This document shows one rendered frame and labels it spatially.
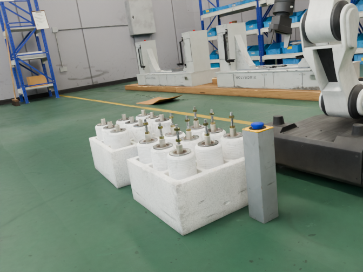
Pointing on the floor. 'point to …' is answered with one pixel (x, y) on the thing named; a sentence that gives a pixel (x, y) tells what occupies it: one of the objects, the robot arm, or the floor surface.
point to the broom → (11, 73)
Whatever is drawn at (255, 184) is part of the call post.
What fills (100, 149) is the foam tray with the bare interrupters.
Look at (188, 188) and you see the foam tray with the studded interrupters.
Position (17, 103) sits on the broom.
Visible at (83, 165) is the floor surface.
